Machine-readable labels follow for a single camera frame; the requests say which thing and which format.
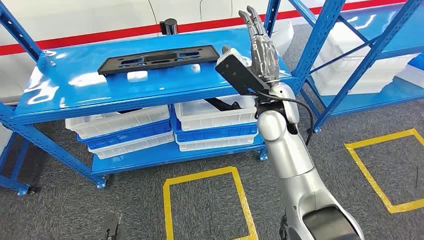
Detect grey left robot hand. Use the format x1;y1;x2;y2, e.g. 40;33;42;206
100;211;126;240

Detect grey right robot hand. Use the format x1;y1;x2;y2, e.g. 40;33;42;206
237;4;281;84

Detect long black plastic panel part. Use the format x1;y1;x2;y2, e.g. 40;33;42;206
96;44;221;76

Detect blue metal shelf rack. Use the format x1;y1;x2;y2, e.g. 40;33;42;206
287;0;424;134
0;0;297;198

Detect blue plastic bin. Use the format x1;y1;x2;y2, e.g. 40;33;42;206
169;110;260;144
76;119;173;151

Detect yellow floor tape square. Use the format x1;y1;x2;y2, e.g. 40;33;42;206
162;166;260;240
343;128;424;215

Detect white car with red stripe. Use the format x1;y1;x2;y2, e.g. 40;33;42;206
0;0;408;105

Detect black plastic bracket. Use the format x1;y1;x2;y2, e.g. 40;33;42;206
204;96;242;113

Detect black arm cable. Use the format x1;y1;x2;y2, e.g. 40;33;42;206
253;90;315;147

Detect black cylindrical post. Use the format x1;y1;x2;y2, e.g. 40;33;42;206
159;18;179;37

